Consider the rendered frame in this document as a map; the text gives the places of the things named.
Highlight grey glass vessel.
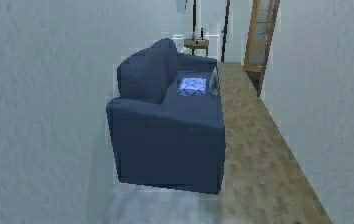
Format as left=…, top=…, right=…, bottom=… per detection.
left=208, top=67, right=220, bottom=97

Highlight blue patterned cushion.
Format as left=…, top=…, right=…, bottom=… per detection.
left=177, top=77, right=208, bottom=98

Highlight dark blue sofa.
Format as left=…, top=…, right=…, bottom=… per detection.
left=105, top=37, right=227, bottom=196

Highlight small wooden side table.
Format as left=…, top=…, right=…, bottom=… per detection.
left=183, top=38, right=210, bottom=57

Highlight black pole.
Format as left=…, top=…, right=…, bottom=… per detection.
left=220, top=0, right=232, bottom=63

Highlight black floor lamp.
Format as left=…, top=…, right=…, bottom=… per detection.
left=175, top=0, right=199, bottom=43

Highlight wooden door with glass panes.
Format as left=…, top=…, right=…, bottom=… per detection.
left=242, top=0, right=281, bottom=98

